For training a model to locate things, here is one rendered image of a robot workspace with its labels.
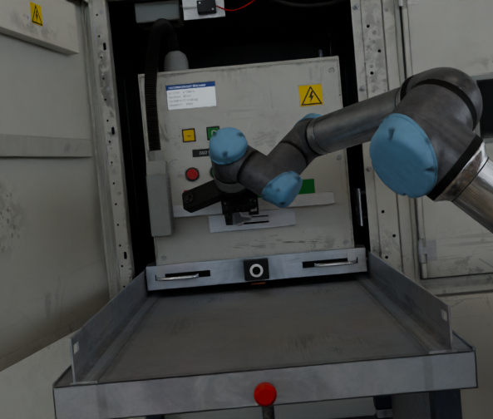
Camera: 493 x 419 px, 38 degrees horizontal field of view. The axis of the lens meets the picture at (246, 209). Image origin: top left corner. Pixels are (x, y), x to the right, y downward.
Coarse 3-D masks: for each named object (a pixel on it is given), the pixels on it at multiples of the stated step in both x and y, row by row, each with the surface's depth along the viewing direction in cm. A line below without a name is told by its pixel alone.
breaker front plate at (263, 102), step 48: (144, 96) 174; (240, 96) 174; (288, 96) 174; (336, 96) 174; (192, 144) 174; (336, 192) 175; (192, 240) 176; (240, 240) 176; (288, 240) 175; (336, 240) 175
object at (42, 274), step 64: (0, 0) 128; (64, 0) 154; (0, 64) 131; (64, 64) 158; (0, 128) 130; (64, 128) 155; (0, 192) 128; (64, 192) 153; (0, 256) 126; (64, 256) 151; (0, 320) 125; (64, 320) 148
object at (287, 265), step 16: (256, 256) 175; (272, 256) 174; (288, 256) 174; (304, 256) 174; (320, 256) 174; (336, 256) 174; (176, 272) 175; (192, 272) 175; (208, 272) 175; (224, 272) 175; (240, 272) 175; (272, 272) 175; (288, 272) 175; (304, 272) 175; (320, 272) 175; (336, 272) 175; (352, 272) 175
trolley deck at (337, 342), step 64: (192, 320) 144; (256, 320) 138; (320, 320) 133; (384, 320) 128; (64, 384) 105; (128, 384) 104; (192, 384) 104; (256, 384) 104; (320, 384) 104; (384, 384) 104; (448, 384) 104
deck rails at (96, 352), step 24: (384, 264) 153; (384, 288) 155; (408, 288) 130; (120, 312) 141; (144, 312) 155; (408, 312) 131; (432, 312) 113; (72, 336) 105; (96, 336) 120; (120, 336) 133; (432, 336) 112; (72, 360) 104; (96, 360) 116; (72, 384) 104
